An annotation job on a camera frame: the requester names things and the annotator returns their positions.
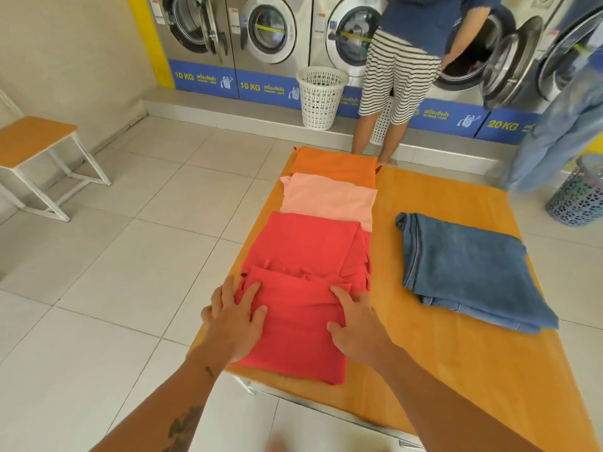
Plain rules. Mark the person's right forearm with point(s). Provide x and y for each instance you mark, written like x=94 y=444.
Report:
x=438 y=409

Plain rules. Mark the red folded shirt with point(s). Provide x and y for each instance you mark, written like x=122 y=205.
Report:
x=306 y=242

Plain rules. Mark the white plastic laundry basket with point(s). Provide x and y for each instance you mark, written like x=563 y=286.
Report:
x=320 y=101

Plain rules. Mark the pink folded shirt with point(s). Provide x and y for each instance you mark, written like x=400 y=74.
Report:
x=327 y=200

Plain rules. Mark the person's left little finger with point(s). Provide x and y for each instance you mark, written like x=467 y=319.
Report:
x=206 y=317

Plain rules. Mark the folded blue jeans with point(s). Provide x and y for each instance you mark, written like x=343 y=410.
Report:
x=471 y=268

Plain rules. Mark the person's left forearm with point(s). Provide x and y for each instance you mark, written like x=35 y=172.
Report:
x=165 y=409

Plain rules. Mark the person's right hand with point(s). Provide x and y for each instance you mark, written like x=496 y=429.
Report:
x=360 y=334

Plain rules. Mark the person's left middle finger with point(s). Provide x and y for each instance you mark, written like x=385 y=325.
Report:
x=231 y=294

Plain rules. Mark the grey-blue plastic laundry basket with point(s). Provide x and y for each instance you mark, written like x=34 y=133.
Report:
x=579 y=197

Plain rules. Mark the red polo shirt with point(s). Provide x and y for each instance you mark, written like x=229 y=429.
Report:
x=294 y=324

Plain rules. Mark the orange folded shirt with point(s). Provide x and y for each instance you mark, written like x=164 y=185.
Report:
x=337 y=165

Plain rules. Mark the person's right thumb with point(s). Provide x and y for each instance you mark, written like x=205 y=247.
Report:
x=337 y=330

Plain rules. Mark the wooden bench with white frame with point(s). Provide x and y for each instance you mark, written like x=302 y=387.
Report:
x=33 y=141

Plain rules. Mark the white metal table frame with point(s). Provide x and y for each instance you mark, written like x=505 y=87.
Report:
x=301 y=402

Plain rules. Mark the person's left thumb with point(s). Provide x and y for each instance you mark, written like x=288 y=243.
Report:
x=260 y=317

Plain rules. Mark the person's left hand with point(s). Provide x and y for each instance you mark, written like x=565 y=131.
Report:
x=228 y=331

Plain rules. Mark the tall white plastic basket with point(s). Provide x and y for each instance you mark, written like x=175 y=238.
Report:
x=380 y=124

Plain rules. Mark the large steel front-load washing machine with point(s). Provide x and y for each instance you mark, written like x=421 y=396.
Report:
x=511 y=61
x=565 y=61

